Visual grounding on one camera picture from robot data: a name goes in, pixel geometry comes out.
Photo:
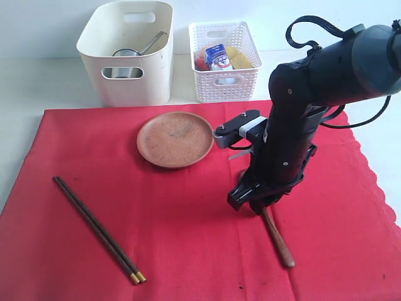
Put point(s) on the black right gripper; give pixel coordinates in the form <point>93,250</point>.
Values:
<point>280,159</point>

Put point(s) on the brown wooden spoon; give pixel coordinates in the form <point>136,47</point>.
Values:
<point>280,246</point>

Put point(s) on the red table cloth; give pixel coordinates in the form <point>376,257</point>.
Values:
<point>89,219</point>

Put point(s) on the dark brown chopstick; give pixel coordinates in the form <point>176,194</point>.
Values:
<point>95,232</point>
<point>100,230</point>

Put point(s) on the yellow cheese wedge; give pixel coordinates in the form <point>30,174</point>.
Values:
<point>238,60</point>

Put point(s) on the red sausage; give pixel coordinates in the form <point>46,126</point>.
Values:
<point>200,64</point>

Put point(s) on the white blue milk carton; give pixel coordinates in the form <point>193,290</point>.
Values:
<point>217,59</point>

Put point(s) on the stainless steel cup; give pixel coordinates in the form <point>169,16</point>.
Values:
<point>127,72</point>

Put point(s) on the silver table knife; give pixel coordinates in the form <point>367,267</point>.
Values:
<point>152,42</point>

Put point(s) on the white ceramic bowl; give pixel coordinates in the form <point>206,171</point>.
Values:
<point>126,52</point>

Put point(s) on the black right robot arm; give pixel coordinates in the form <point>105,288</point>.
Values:
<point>364,64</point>

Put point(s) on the white perforated plastic basket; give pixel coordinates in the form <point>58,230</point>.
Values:
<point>230,85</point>

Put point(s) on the cream plastic tub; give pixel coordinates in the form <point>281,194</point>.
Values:
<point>129,24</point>

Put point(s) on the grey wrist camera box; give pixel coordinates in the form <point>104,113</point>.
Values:
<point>249,125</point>

